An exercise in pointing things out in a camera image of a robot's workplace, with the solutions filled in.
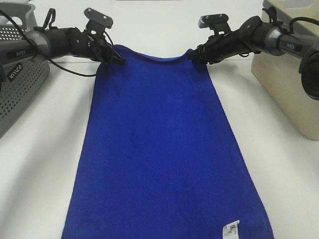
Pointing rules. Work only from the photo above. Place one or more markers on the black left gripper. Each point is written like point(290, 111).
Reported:
point(92, 47)

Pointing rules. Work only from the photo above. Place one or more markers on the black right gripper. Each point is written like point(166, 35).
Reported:
point(218, 48)

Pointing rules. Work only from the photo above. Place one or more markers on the blue microfibre towel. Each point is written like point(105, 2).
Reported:
point(159, 158)

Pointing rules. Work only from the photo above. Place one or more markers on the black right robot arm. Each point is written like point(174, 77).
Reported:
point(256, 36)

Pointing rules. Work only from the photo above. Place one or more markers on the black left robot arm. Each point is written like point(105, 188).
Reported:
point(57, 43)

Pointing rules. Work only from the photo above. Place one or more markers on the white towel care label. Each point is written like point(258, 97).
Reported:
point(230, 231)

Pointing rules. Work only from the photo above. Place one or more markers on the beige plastic storage bin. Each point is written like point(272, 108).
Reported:
point(280, 77)

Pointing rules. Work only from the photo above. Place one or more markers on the grey perforated plastic basket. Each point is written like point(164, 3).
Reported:
point(19, 80)

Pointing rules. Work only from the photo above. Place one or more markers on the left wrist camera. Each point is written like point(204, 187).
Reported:
point(98, 22)

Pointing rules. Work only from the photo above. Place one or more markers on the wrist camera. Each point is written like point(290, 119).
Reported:
point(216, 22)
point(98, 22)

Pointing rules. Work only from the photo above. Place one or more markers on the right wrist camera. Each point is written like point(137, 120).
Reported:
point(216, 22)

